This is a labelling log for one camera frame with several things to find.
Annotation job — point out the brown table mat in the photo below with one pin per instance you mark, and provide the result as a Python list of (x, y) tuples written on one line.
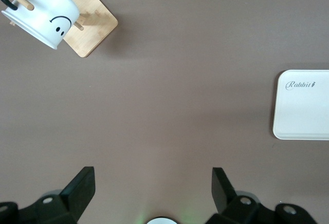
[(164, 105)]

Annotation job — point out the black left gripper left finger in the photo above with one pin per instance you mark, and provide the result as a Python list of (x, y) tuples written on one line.
[(74, 198)]

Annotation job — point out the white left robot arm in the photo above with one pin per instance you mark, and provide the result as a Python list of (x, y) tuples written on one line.
[(161, 221)]

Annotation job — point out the white smiley face mug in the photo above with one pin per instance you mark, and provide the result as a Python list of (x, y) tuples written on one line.
[(46, 5)]

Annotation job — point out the white Rabbit print tray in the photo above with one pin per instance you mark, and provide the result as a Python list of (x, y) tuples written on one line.
[(303, 111)]

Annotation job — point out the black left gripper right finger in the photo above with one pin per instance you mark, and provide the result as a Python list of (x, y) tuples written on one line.
[(226, 198)]

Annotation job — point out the wooden mug rack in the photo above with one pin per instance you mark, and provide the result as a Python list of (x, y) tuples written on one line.
[(97, 21)]

